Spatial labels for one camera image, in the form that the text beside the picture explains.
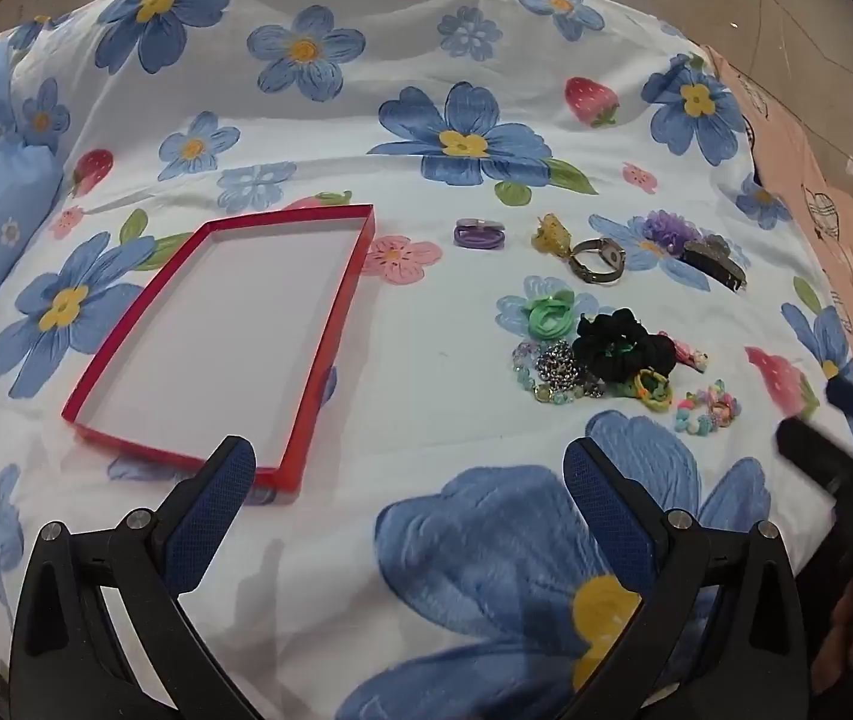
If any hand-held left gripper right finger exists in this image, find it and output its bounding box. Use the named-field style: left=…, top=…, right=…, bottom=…
left=561, top=435, right=810, bottom=720

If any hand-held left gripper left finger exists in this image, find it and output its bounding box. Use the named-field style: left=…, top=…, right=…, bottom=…
left=8, top=435, right=263, bottom=720

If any crystal bead bracelet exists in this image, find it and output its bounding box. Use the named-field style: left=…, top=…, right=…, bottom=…
left=512, top=340, right=609, bottom=407

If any black scrunchie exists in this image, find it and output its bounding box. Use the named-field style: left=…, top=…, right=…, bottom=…
left=572, top=308, right=677, bottom=381

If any red shallow box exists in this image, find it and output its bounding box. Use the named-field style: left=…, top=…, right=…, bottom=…
left=61, top=202, right=377, bottom=505

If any pink hair clip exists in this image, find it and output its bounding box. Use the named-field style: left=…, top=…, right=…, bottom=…
left=657, top=330, right=710, bottom=376

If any pink printed sheet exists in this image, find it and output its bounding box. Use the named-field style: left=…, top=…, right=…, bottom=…
left=698, top=43, right=853, bottom=410

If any dark glitter hair claw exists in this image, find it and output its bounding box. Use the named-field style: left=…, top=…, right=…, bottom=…
left=680, top=235, right=749, bottom=293

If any floral bedsheet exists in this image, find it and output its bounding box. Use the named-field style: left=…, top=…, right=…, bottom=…
left=0, top=0, right=853, bottom=720

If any silver wristwatch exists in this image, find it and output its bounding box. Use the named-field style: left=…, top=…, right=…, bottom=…
left=568, top=236, right=627, bottom=287

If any purple flower scrunchie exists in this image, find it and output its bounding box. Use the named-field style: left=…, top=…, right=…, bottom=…
left=642, top=210, right=699, bottom=253

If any colourful plastic bead bracelet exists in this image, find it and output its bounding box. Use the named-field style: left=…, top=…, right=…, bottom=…
left=671, top=381, right=744, bottom=437

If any yellow green small hair tie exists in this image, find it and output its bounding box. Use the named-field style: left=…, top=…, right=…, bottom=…
left=630, top=367, right=677, bottom=415

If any green braided hair tie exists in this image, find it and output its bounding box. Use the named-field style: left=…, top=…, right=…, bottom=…
left=522, top=288, right=579, bottom=340

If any purple hair tie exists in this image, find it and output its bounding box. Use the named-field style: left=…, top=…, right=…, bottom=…
left=454, top=218, right=507, bottom=251

